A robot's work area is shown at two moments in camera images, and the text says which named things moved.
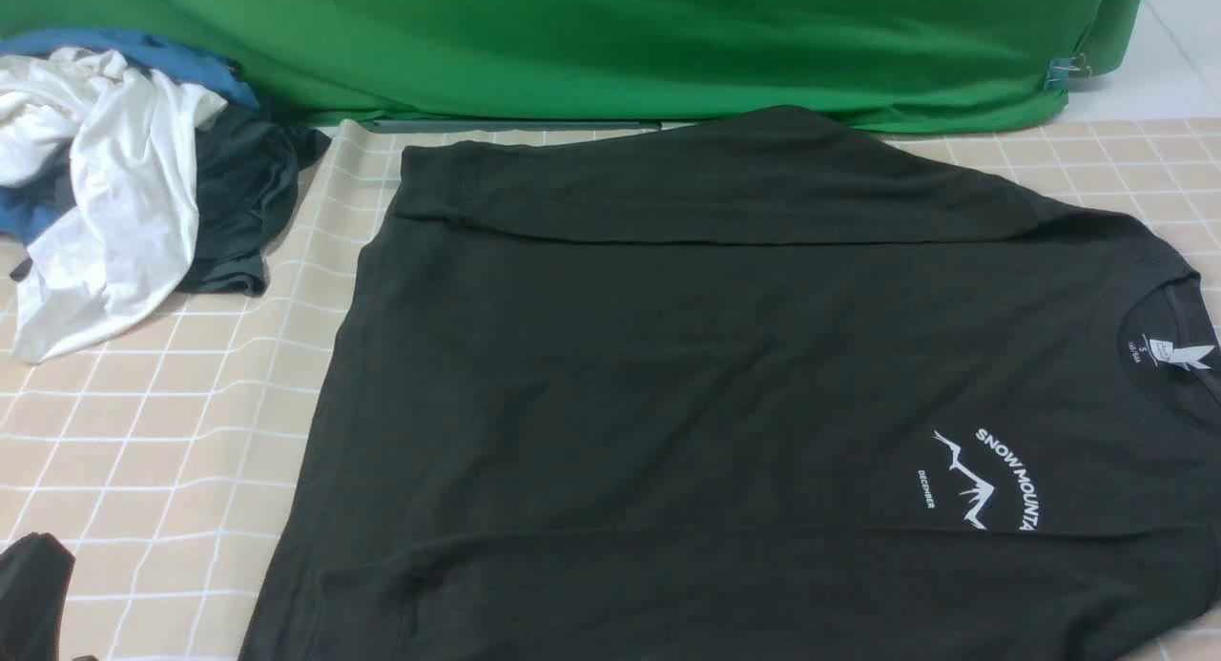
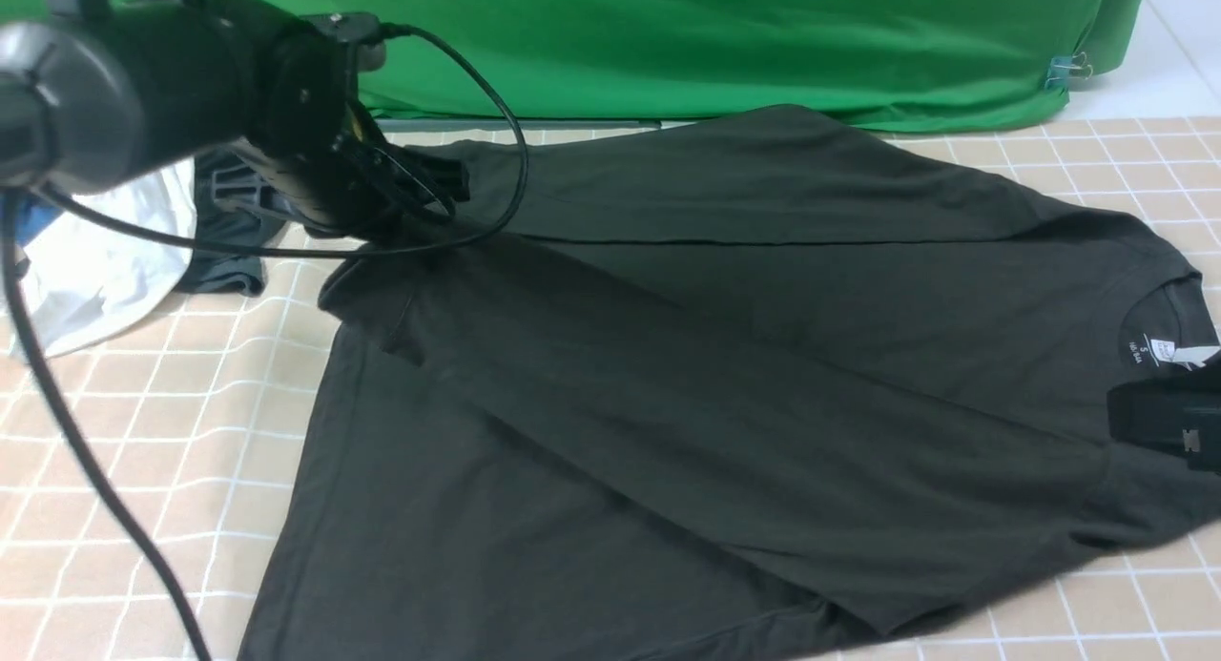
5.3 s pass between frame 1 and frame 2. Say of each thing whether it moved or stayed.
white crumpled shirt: stayed
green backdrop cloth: stayed
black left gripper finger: moved
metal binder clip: stayed
